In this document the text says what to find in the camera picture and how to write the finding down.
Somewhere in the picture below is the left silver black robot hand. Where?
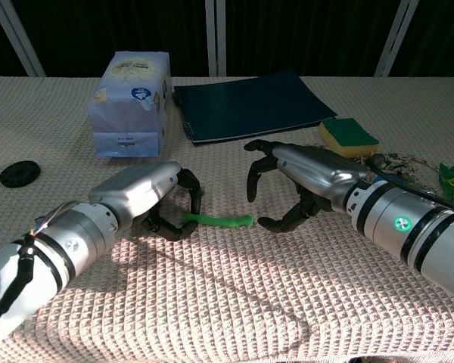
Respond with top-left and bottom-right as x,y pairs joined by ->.
87,161 -> 204,242

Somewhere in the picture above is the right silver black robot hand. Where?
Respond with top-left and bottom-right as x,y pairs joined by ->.
243,139 -> 370,234

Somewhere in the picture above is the green toy bone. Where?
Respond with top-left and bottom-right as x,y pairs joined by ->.
182,213 -> 256,229

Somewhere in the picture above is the yellow sponge with green pad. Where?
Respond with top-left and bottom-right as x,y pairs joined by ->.
319,117 -> 381,160

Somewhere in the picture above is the blue tissue pack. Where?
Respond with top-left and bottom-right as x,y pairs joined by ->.
88,51 -> 173,159

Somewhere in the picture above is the dark blue notebook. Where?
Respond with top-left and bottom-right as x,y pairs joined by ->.
173,69 -> 338,146

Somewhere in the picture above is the black round disc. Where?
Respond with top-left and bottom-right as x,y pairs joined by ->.
0,160 -> 42,188

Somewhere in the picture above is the green feather shuttlecock toy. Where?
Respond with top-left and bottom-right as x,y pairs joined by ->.
438,138 -> 454,213

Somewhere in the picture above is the black curtain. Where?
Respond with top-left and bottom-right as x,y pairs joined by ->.
0,0 -> 454,79

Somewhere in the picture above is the beige woven tablecloth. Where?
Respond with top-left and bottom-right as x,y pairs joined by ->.
0,75 -> 454,363

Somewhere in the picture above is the coloured wire bundle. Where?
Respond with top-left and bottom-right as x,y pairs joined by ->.
29,202 -> 67,237

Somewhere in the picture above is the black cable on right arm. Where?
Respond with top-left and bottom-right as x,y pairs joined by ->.
365,155 -> 454,219

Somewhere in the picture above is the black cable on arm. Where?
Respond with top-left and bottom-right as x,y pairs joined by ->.
0,233 -> 37,343
365,155 -> 454,219

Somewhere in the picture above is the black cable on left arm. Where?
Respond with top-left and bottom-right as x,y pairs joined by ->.
0,233 -> 37,343

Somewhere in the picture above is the slanted white frame post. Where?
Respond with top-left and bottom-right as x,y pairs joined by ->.
0,0 -> 46,78
374,0 -> 420,79

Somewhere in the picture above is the upright white frame post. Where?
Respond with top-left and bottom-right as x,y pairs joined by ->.
204,0 -> 228,77

